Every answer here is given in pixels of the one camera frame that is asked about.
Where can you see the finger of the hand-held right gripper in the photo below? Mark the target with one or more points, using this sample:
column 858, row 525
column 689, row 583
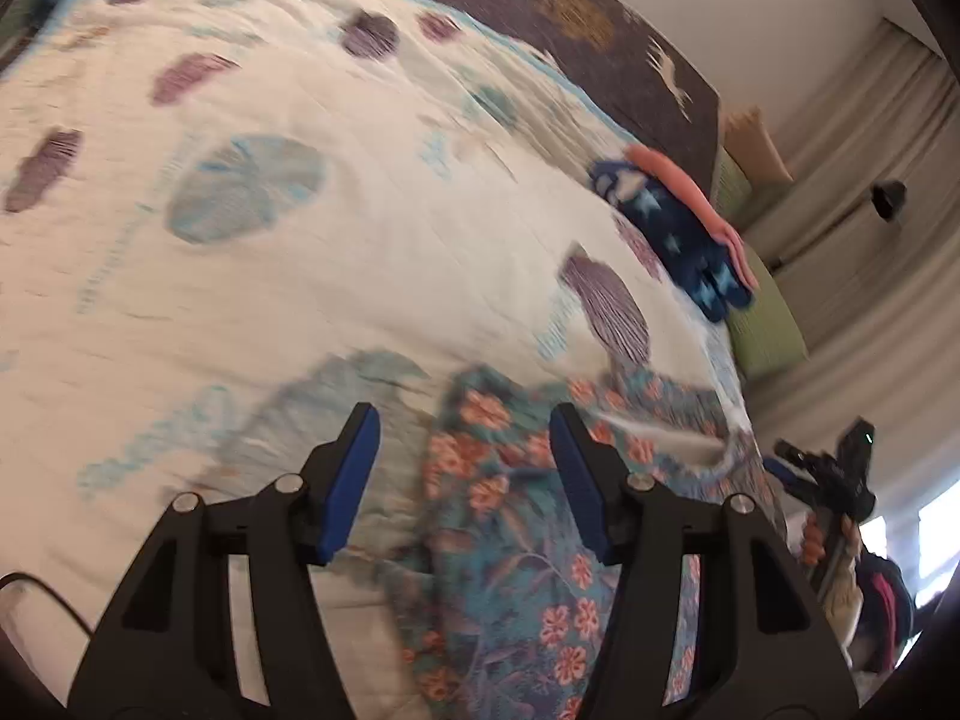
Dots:
column 791, row 484
column 799, row 454

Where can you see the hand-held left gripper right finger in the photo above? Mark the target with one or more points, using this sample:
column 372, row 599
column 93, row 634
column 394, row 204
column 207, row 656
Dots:
column 581, row 487

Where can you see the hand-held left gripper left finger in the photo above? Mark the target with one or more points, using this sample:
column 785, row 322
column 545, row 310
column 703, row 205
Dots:
column 349, row 480

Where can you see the teal floral garment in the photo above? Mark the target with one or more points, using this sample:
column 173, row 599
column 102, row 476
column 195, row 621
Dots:
column 510, row 540

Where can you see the person's right forearm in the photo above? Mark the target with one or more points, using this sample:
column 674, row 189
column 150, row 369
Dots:
column 844, row 600

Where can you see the person's right hand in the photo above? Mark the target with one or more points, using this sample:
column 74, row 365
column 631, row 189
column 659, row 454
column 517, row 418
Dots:
column 812, row 544

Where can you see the bright window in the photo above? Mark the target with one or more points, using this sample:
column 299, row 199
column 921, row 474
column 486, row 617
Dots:
column 941, row 540

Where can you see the green pillow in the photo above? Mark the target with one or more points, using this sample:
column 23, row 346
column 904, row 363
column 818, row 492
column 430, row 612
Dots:
column 731, row 191
column 769, row 322

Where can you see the dark and pink cloth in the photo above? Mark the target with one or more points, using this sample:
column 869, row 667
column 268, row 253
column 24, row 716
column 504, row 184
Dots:
column 889, row 607

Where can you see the beige curtain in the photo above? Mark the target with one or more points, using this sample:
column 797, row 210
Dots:
column 862, row 315

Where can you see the white printed quilt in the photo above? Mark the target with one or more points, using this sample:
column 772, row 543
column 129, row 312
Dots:
column 300, row 277

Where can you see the navy star print garment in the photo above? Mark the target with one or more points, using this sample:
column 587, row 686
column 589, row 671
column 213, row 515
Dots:
column 675, row 232

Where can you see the small black device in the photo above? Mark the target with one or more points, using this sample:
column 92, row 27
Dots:
column 889, row 199

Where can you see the peach pillow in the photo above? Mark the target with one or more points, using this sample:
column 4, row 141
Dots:
column 757, row 142

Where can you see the pink folded garment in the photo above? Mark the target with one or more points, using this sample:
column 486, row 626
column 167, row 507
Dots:
column 660, row 163

